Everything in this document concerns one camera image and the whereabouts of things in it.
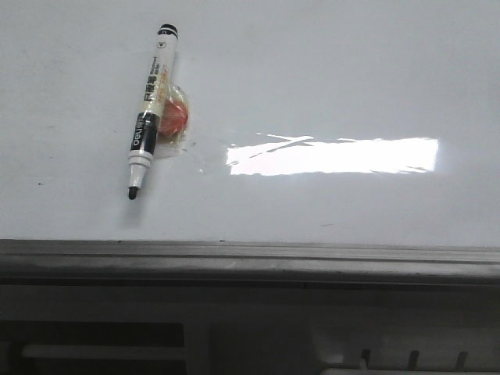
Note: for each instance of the red round magnet with tape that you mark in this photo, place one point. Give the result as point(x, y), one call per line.
point(175, 121)

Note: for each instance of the black white whiteboard marker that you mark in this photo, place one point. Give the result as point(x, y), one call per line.
point(143, 143)

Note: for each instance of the white whiteboard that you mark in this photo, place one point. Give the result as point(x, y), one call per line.
point(339, 122)

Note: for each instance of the grey plastic base unit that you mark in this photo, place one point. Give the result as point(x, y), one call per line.
point(228, 330)

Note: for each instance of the grey whiteboard frame rail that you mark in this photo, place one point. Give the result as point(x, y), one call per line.
point(260, 262)

